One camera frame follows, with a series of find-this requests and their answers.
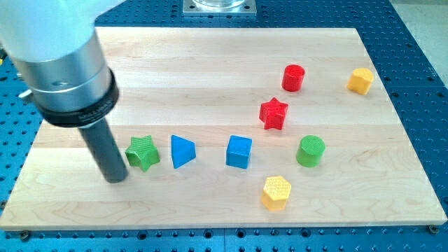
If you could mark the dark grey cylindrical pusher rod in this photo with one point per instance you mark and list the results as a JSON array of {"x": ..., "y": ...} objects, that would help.
[{"x": 104, "y": 150}]

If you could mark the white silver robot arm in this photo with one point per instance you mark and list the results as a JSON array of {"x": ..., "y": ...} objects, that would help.
[{"x": 55, "y": 48}]

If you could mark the green star block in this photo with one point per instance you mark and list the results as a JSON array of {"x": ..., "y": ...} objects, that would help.
[{"x": 142, "y": 153}]

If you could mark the blue cube block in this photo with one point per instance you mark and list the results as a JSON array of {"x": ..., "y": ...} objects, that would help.
[{"x": 238, "y": 152}]

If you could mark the red star block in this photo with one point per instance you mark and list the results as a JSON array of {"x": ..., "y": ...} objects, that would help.
[{"x": 273, "y": 114}]

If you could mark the blue triangular prism block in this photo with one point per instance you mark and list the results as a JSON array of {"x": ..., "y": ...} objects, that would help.
[{"x": 182, "y": 151}]

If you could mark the light wooden board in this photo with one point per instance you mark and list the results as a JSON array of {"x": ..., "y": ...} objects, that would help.
[{"x": 204, "y": 85}]

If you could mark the yellow hexagon block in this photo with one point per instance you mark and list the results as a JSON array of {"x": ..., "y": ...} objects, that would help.
[{"x": 276, "y": 192}]

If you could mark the red cylinder block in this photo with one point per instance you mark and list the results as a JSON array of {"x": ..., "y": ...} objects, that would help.
[{"x": 293, "y": 76}]

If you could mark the green cylinder block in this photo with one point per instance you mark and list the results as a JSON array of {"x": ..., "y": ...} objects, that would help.
[{"x": 310, "y": 151}]

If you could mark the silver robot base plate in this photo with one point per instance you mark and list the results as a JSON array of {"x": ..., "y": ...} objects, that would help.
[{"x": 202, "y": 8}]

